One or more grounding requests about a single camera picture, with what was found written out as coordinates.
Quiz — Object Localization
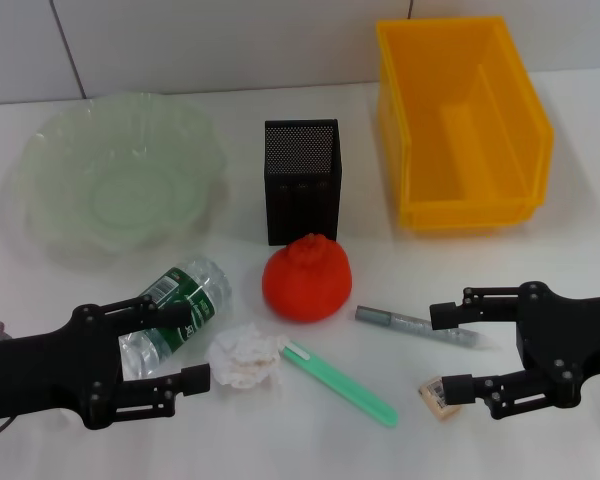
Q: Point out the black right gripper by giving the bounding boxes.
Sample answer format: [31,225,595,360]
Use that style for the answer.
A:
[428,280,600,420]

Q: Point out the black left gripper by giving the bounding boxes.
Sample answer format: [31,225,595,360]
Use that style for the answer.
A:
[0,294,212,431]

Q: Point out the white paper ball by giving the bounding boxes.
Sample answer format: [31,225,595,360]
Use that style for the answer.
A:
[204,322,286,390]

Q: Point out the clear bottle with green label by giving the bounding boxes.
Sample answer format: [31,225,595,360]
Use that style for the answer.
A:
[117,255,234,379]

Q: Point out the red-orange fruit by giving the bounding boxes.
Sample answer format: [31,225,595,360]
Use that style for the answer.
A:
[262,233,354,324]

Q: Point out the beige eraser with barcode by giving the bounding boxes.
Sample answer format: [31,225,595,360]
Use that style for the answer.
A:
[418,375,464,423]

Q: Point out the grey marker pen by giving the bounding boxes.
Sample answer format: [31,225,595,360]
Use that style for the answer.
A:
[354,304,501,351]

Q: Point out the black mesh pen holder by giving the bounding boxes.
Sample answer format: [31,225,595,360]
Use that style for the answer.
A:
[263,118,341,246]

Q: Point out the translucent green glass fruit plate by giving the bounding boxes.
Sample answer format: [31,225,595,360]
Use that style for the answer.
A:
[7,92,229,261]

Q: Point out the yellow plastic bin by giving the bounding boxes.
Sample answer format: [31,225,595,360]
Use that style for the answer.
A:
[375,15,555,231]

